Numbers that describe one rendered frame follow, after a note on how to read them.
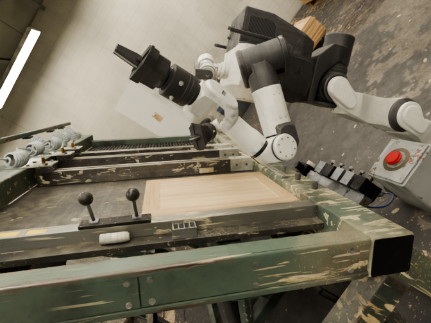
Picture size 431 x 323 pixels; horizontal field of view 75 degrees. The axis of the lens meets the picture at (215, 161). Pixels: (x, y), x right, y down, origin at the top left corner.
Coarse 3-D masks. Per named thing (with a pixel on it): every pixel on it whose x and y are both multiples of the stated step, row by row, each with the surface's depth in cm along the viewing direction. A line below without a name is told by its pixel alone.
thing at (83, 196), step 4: (84, 192) 73; (88, 192) 74; (80, 196) 73; (84, 196) 72; (88, 196) 73; (92, 196) 74; (80, 200) 72; (84, 200) 72; (88, 200) 73; (92, 200) 74; (84, 204) 73; (88, 204) 73; (88, 208) 76; (92, 212) 78; (92, 216) 79; (92, 220) 80; (96, 220) 80
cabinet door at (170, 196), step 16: (208, 176) 137; (224, 176) 136; (240, 176) 135; (256, 176) 134; (160, 192) 116; (176, 192) 115; (192, 192) 115; (208, 192) 114; (224, 192) 114; (240, 192) 113; (256, 192) 112; (272, 192) 112; (288, 192) 110; (144, 208) 98; (160, 208) 99; (176, 208) 97; (192, 208) 97; (208, 208) 97; (224, 208) 96
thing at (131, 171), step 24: (24, 168) 129; (48, 168) 133; (72, 168) 139; (96, 168) 138; (120, 168) 140; (144, 168) 142; (168, 168) 144; (192, 168) 147; (216, 168) 149; (240, 168) 152
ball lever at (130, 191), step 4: (132, 188) 75; (136, 188) 76; (128, 192) 75; (132, 192) 75; (136, 192) 75; (128, 196) 75; (132, 196) 75; (136, 196) 75; (128, 200) 76; (132, 200) 75; (136, 200) 76; (136, 204) 79; (136, 208) 80; (136, 212) 81; (132, 216) 82; (136, 216) 82; (140, 216) 83
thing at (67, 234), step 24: (168, 216) 86; (192, 216) 86; (216, 216) 85; (240, 216) 87; (264, 216) 89; (288, 216) 90; (312, 216) 92; (0, 240) 75; (24, 240) 76; (48, 240) 77; (72, 240) 78; (96, 240) 80
